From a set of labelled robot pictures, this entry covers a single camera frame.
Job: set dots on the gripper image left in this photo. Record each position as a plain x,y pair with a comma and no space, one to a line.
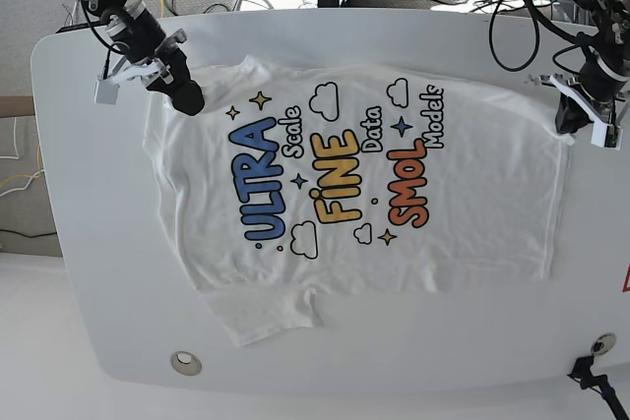
146,51

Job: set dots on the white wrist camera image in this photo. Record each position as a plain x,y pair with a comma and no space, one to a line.
606,135
106,91

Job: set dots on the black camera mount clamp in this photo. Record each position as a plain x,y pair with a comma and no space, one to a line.
581,374

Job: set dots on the right metal table grommet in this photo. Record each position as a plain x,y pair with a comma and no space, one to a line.
603,344

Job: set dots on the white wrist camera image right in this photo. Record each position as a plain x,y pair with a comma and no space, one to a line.
606,135

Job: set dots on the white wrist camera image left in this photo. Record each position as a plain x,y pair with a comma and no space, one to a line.
106,91

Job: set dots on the white printed T-shirt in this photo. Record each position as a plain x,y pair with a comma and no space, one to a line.
353,180

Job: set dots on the left metal table grommet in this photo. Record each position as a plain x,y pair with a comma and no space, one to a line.
186,363

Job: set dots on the metal table grommet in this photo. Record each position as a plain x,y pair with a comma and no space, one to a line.
186,363
603,344

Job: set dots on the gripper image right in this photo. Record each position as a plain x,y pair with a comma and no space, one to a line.
587,96

